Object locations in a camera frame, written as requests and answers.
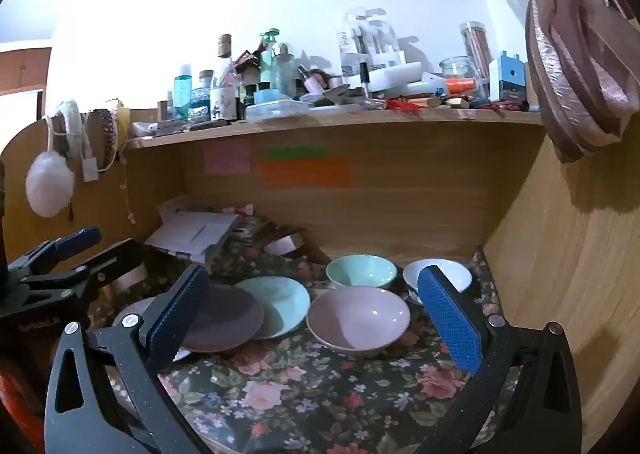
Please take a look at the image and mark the teal bottle white cap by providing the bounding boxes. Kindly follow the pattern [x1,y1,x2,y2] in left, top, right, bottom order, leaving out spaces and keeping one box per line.
[174,64,194,121]

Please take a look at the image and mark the wooden hairbrush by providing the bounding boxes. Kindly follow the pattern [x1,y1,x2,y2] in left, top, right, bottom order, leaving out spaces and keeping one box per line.
[85,106,122,172]

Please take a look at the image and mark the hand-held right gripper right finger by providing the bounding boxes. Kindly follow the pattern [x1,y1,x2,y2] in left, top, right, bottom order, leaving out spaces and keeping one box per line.
[415,264,583,454]

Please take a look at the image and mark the white plate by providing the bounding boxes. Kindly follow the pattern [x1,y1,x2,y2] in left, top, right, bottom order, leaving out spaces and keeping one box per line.
[112,296,195,364]

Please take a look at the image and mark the clear plastic case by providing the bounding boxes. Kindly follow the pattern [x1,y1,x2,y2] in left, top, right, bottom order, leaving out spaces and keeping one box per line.
[246,99,312,121]

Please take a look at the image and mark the tall jar brown sticks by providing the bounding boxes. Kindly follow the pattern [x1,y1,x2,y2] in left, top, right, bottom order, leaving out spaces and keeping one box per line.
[460,21,494,80]

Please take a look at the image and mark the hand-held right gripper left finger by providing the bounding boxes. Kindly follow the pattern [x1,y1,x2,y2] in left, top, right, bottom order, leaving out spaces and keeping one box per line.
[44,264,211,454]

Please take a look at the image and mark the white printed cup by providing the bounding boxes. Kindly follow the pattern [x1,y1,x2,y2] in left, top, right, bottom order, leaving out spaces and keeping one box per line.
[210,86,239,123]

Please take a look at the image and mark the small white box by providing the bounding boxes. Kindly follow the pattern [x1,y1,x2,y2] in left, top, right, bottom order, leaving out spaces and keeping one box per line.
[264,233,307,258]

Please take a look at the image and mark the mint green bowl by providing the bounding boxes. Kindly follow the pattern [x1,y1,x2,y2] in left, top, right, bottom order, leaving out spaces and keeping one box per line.
[326,255,398,291]

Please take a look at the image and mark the white spotted bowl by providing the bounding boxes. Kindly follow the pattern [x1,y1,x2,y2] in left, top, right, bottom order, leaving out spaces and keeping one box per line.
[402,258,473,306]

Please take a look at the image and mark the clear glass bottle gold cap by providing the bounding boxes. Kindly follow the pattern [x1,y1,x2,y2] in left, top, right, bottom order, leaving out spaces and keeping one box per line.
[216,34,237,91]

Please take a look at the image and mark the white powder puff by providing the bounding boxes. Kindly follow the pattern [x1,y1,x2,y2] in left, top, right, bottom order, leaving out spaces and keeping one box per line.
[25,151,75,219]

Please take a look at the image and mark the white tube orange cap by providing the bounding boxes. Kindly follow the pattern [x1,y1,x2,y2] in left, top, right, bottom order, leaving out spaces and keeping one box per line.
[419,75,477,96]

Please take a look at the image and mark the person's orange clothing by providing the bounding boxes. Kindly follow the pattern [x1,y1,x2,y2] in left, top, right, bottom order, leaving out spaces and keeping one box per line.
[0,359,48,454]

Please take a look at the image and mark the light green plate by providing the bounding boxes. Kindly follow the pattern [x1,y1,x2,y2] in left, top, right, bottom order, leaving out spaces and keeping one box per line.
[234,275,311,341]

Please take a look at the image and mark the teal small box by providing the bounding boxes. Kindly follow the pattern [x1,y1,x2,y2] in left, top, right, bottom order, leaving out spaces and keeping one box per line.
[254,81,281,106]

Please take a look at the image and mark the yellow tassel bead string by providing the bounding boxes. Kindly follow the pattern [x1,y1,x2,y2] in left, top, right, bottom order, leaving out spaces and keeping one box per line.
[114,99,138,226]

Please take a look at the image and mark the pink sticky note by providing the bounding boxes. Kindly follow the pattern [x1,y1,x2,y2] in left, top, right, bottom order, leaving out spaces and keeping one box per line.
[204,140,251,174]

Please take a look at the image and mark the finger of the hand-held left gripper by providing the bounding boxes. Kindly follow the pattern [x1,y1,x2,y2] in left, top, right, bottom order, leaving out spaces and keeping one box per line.
[25,240,150,306]
[7,226,102,281]

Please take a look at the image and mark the white paper pile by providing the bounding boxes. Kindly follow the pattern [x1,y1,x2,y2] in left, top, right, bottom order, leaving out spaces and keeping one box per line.
[145,206,241,267]

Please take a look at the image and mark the green pump bottle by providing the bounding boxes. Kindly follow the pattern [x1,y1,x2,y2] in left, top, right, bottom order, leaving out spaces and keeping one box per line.
[259,28,282,85]

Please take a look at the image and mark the white flat box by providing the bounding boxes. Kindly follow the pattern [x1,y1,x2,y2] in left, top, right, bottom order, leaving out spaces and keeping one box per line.
[345,61,424,91]

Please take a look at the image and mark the floral tablecloth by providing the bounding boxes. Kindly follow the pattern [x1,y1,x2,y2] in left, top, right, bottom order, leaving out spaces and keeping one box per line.
[85,229,523,454]

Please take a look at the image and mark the blue liquid glass bottle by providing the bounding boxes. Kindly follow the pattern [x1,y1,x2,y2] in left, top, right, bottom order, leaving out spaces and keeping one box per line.
[190,71,214,123]

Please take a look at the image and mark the green sticky note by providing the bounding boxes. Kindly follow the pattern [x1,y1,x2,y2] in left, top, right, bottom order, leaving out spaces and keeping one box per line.
[264,146,327,160]

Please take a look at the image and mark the short glass jar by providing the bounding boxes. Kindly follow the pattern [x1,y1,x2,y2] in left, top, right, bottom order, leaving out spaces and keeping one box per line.
[440,56,482,91]

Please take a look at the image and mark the pink brown curtain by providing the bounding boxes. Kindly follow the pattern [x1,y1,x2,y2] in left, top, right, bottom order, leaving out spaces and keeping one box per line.
[440,0,640,165]

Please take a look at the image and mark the orange sticky note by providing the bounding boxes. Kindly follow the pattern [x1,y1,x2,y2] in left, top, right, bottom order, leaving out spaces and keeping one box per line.
[260,159,350,186]

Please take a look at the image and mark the pile of booklets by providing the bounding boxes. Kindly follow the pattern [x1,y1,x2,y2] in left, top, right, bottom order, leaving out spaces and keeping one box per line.
[230,216,281,249]

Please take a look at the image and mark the white fluffy headband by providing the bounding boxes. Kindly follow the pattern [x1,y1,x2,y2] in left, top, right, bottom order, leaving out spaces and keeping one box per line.
[50,100,87,165]

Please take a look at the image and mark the packaged brush set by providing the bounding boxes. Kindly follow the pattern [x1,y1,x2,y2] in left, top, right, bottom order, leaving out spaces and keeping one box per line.
[340,8,407,80]

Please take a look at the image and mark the brown wooden cabinet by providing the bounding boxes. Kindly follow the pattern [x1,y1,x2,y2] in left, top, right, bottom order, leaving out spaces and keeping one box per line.
[0,40,54,96]

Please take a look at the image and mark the clear bottle silver cap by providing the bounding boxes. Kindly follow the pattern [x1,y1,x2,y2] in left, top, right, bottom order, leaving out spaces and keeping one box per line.
[272,43,297,98]

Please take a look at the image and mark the mauve plate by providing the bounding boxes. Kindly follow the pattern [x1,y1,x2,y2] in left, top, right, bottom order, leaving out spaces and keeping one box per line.
[177,284,265,354]

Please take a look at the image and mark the pink bowl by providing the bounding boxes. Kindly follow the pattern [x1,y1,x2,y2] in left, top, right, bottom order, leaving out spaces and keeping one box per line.
[306,286,412,355]

